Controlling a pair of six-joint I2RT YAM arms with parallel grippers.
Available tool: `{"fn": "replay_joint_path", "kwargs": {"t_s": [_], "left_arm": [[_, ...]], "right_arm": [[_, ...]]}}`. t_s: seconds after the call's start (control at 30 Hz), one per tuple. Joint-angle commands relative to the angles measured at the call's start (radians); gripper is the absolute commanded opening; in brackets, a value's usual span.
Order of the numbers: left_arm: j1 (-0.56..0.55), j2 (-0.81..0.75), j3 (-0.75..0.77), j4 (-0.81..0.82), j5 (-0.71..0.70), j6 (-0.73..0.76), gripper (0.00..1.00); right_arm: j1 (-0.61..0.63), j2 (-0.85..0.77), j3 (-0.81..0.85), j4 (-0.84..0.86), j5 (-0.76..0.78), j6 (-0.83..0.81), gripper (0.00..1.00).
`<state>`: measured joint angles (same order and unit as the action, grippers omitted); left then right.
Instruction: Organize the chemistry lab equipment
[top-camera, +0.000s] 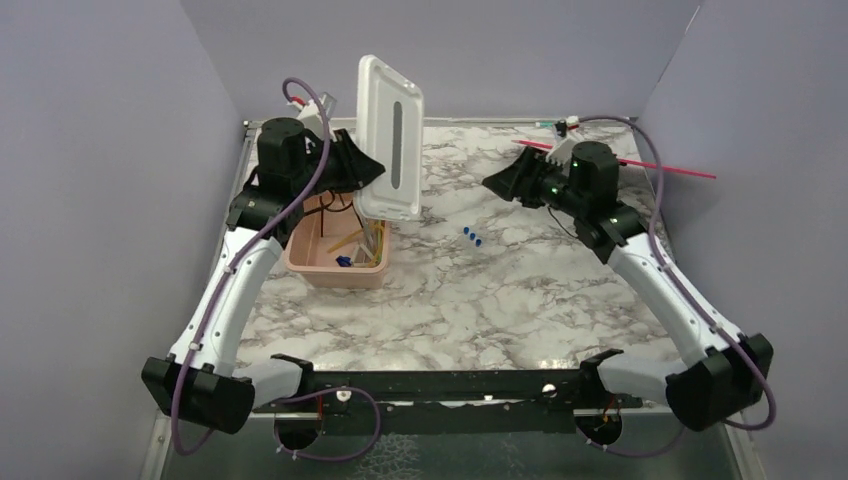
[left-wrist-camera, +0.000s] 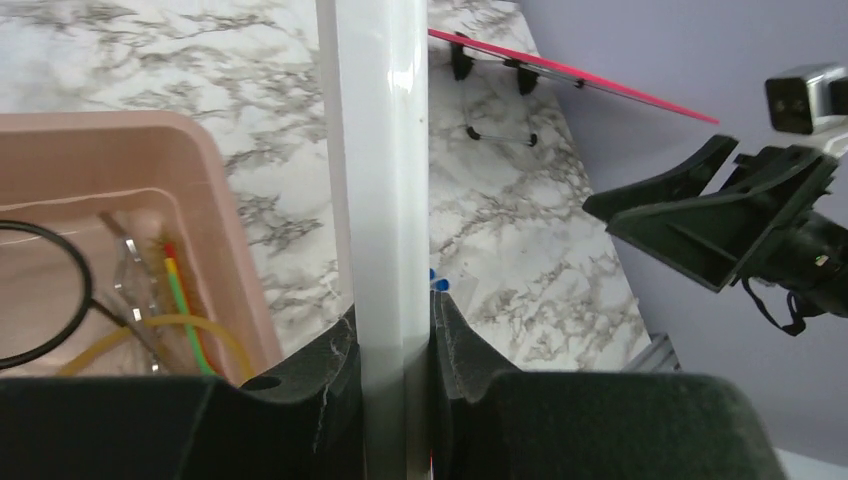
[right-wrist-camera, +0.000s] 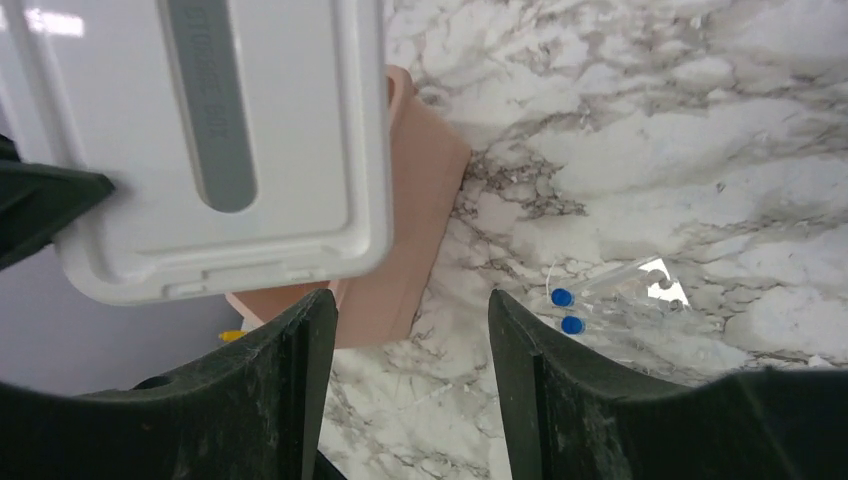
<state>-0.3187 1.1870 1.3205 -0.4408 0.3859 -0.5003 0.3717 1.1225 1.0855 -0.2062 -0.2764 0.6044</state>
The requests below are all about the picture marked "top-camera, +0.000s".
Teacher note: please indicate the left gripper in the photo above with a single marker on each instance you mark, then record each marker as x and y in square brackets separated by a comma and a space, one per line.
[358, 169]

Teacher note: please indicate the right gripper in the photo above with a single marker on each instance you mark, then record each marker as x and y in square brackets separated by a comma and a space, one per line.
[519, 180]

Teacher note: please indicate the black wire ring stand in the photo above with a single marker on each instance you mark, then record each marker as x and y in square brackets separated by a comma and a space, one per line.
[336, 203]

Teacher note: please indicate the clear plastic lid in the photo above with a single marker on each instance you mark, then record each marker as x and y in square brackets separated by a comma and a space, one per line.
[389, 130]

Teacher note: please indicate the amber rubber tubing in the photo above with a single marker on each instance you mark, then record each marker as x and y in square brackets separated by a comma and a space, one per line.
[367, 244]

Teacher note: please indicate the pink plastic bin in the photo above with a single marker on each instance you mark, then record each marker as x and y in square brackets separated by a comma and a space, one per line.
[305, 253]

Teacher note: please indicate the clear acrylic tube rack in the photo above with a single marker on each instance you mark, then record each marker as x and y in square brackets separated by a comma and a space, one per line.
[496, 241]

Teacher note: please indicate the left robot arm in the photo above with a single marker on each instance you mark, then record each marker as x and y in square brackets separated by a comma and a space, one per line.
[198, 381]

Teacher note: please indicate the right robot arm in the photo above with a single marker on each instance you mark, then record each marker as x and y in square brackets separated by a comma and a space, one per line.
[721, 370]

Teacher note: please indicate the red-edged glass shelf stand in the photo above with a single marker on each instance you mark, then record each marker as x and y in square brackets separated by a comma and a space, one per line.
[624, 161]

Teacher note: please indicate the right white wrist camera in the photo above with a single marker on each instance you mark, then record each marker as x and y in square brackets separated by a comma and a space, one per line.
[568, 136]

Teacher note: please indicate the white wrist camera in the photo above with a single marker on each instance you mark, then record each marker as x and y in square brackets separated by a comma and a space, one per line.
[568, 136]
[308, 112]

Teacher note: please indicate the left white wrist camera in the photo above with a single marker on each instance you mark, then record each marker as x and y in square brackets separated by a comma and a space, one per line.
[308, 112]

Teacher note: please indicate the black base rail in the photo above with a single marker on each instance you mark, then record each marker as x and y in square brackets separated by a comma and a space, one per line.
[447, 402]

